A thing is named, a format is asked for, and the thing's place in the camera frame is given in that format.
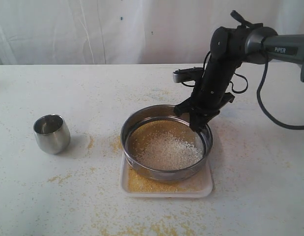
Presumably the white plastic tray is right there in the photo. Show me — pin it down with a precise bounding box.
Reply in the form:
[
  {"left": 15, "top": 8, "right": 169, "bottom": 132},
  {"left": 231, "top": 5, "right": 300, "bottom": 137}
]
[{"left": 120, "top": 155, "right": 215, "bottom": 199}]

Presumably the white backdrop curtain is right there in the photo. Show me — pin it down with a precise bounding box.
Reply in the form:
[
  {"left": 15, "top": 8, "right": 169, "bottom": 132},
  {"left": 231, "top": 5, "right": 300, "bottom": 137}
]
[{"left": 0, "top": 0, "right": 304, "bottom": 65}]

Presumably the yellow white grain pile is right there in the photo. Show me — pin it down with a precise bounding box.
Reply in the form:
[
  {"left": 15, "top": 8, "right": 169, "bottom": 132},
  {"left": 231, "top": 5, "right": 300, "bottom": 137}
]
[{"left": 128, "top": 120, "right": 205, "bottom": 171}]

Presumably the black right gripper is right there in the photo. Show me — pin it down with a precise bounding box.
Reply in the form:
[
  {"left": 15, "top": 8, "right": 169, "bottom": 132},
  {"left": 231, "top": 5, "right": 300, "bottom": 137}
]
[{"left": 173, "top": 55, "right": 235, "bottom": 133}]

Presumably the stainless steel cup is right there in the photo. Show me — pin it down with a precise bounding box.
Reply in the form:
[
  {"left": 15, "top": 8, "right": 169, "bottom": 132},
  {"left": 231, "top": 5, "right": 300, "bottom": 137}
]
[{"left": 33, "top": 114, "right": 71, "bottom": 154}]

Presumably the round stainless steel sieve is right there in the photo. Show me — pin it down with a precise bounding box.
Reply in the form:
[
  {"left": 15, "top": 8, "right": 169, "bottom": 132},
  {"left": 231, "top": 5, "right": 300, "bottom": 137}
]
[{"left": 120, "top": 105, "right": 213, "bottom": 182}]

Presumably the grey right arm cable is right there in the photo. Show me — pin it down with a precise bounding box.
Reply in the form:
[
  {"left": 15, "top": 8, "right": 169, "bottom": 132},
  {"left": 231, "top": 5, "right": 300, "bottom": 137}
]
[{"left": 256, "top": 61, "right": 304, "bottom": 130}]

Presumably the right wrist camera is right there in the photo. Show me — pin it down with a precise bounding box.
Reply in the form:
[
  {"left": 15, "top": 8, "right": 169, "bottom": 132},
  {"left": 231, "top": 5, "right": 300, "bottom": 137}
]
[{"left": 173, "top": 67, "right": 204, "bottom": 83}]

